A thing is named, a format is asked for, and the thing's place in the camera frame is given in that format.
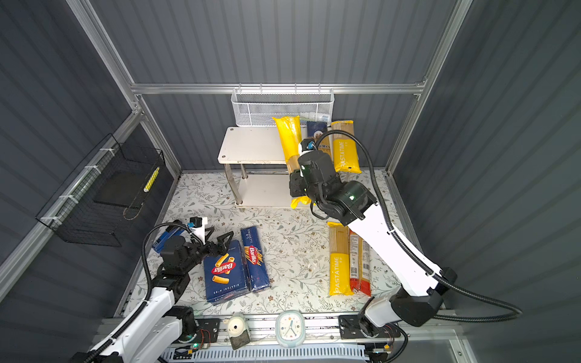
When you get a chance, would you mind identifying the blue Ankara spaghetti bag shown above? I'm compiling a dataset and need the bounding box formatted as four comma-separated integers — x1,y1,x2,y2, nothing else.
307,121,333,158

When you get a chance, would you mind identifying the yellow Pastatime spaghetti bag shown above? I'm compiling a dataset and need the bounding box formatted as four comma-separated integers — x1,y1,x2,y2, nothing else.
331,120,362,174

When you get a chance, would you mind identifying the blue Barilla spaghetti box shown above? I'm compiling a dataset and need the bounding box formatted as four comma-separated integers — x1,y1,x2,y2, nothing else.
241,226,270,293

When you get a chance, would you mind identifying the yellow clear spaghetti bag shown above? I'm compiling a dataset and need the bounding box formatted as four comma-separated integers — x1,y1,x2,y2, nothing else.
271,115,313,210

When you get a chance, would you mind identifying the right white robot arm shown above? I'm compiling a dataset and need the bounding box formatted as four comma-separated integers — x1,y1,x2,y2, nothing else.
290,151,457,331

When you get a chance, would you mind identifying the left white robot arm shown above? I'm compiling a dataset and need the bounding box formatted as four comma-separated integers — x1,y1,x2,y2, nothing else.
70,231,234,362

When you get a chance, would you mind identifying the white two-tier shelf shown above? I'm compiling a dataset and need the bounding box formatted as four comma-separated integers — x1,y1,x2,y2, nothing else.
218,127,293,209

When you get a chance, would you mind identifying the blue stapler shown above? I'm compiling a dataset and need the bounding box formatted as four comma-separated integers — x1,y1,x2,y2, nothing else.
152,226,184,254

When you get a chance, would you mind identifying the blue Barilla rigatoni box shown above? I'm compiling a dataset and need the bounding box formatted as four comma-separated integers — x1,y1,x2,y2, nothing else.
203,240,250,305

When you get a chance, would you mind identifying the tape roll dispenser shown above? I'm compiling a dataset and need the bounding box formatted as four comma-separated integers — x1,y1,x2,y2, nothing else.
226,313,251,350

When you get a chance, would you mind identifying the yellow green marker pen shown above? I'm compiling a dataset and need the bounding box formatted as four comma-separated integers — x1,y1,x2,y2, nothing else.
143,166,160,193

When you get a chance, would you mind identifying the red spaghetti bag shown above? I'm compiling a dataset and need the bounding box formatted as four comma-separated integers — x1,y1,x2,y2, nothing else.
349,231,372,296

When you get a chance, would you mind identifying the white analog clock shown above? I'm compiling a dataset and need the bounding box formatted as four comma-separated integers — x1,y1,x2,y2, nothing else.
275,310,307,348

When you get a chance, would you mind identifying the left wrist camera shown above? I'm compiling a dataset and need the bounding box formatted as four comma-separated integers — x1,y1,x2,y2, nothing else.
188,216,208,244

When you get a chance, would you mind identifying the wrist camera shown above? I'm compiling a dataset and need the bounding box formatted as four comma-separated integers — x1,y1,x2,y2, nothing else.
299,138,316,155
188,216,208,244

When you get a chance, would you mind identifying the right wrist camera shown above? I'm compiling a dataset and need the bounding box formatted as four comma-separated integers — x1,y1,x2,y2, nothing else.
299,138,316,155

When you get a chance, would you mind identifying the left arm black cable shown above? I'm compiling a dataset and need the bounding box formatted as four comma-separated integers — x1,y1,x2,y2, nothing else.
81,221,205,363

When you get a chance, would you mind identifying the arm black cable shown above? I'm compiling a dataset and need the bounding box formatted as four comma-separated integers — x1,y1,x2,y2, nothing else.
81,221,205,363
314,129,523,324

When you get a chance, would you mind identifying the aluminium mounting rail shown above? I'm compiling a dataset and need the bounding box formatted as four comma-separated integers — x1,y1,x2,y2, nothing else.
130,311,475,362

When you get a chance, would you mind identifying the white wire mesh basket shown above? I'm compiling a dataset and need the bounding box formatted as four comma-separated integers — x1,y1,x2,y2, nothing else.
231,91,335,127

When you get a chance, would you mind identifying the black wire mesh basket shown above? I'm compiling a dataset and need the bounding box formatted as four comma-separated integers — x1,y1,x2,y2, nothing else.
36,136,165,247

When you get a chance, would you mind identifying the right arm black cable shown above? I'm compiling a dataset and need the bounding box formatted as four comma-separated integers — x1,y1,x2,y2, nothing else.
314,129,523,324

